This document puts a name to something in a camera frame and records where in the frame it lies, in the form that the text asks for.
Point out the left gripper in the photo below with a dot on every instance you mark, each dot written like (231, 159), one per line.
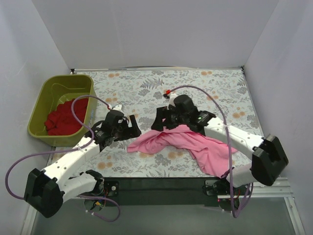
(127, 129)

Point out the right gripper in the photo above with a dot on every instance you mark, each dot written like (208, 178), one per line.
(165, 119)

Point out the pink t-shirt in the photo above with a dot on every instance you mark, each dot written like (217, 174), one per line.
(211, 155)

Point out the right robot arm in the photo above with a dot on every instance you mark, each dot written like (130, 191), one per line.
(268, 159)

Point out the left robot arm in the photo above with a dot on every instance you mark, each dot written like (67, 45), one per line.
(47, 189)

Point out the floral patterned table mat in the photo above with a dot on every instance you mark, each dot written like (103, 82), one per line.
(222, 92)

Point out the red t-shirt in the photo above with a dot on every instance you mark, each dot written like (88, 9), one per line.
(61, 122)

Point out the green plastic bin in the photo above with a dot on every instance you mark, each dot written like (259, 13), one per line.
(54, 92)

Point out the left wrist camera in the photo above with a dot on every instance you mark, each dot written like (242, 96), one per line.
(118, 107)

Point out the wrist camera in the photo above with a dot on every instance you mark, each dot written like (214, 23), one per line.
(118, 107)
(171, 97)

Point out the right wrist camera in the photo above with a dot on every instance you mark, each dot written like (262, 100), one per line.
(171, 97)

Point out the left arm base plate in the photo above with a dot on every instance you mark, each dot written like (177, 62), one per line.
(106, 188)

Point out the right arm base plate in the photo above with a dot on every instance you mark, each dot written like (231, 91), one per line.
(221, 187)

